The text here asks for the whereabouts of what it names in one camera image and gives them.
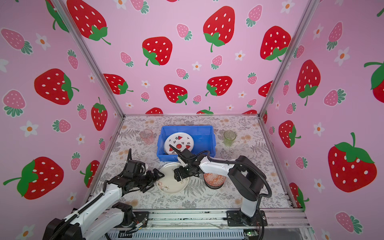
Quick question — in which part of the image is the green glass cup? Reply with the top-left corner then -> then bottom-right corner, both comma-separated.
224,130 -> 237,147

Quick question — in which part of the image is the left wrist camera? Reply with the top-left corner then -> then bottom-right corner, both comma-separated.
122,160 -> 146,180

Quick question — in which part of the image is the white watermelon plate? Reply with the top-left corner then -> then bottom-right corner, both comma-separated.
164,132 -> 195,155

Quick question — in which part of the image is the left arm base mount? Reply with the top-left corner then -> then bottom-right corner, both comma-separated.
118,211 -> 150,228

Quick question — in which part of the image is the orange patterned upturned bowl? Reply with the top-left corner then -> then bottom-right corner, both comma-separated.
204,173 -> 227,190

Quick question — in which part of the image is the cream floral plate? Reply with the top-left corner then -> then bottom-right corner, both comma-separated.
156,162 -> 189,195

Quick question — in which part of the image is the blue plastic bin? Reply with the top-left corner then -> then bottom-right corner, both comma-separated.
157,126 -> 216,162

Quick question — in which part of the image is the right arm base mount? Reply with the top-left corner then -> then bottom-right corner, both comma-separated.
226,210 -> 268,227

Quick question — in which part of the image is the pink glass cup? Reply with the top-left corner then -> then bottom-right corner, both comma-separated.
140,129 -> 155,145

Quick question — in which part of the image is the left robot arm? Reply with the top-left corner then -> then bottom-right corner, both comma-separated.
43,154 -> 165,240

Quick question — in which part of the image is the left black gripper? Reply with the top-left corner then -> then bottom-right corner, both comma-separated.
134,167 -> 166,191

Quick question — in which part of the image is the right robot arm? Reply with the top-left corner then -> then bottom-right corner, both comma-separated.
174,151 -> 272,219

